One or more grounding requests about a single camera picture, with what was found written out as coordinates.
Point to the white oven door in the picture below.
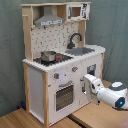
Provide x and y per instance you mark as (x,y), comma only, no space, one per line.
(63,98)

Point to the left red stove knob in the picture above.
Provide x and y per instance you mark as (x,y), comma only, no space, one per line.
(56,75)

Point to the right red stove knob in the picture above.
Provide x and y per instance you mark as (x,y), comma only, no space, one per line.
(74,69)

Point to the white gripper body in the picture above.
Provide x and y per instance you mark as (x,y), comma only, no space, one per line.
(92,88)

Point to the cabinet door with dispenser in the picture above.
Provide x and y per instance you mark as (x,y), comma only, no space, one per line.
(90,66)

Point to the grey range hood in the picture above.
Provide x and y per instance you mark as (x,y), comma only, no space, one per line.
(48,18)

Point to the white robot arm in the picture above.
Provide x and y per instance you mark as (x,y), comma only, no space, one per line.
(115,95)

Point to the grey toy sink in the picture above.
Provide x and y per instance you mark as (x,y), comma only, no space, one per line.
(79,51)

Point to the black toy faucet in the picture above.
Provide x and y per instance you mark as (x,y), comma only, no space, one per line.
(72,42)

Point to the red stove knob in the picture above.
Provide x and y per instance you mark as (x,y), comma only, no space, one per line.
(56,75)
(74,69)

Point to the black stove top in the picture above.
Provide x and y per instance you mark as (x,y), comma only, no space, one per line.
(59,58)

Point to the silver toy pot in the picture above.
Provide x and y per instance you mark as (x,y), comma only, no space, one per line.
(48,55)

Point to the toy microwave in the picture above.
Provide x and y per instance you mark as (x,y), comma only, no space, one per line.
(78,11)

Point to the wooden toy kitchen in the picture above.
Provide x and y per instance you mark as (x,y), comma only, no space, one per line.
(56,37)

